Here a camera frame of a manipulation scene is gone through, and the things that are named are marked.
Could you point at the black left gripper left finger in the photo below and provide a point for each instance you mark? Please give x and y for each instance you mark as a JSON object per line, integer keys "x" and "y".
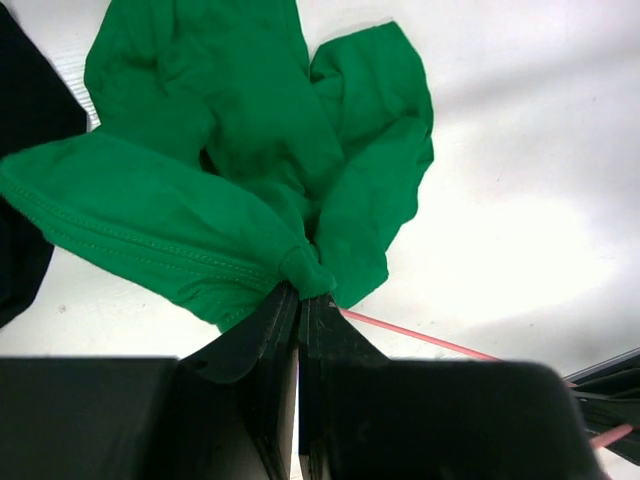
{"x": 224, "y": 412}

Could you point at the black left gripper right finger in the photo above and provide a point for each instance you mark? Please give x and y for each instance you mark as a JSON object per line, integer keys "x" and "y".
{"x": 366, "y": 416}

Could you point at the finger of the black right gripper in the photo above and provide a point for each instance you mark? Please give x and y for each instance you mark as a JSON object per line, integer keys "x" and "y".
{"x": 608, "y": 397}

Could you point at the pink hanger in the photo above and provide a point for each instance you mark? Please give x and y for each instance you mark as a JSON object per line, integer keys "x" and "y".
{"x": 602, "y": 440}

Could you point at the green t shirt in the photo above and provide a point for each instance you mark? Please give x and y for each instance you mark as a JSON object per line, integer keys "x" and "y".
{"x": 229, "y": 158}

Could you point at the black t shirt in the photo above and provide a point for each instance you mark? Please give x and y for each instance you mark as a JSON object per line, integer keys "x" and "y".
{"x": 37, "y": 108}

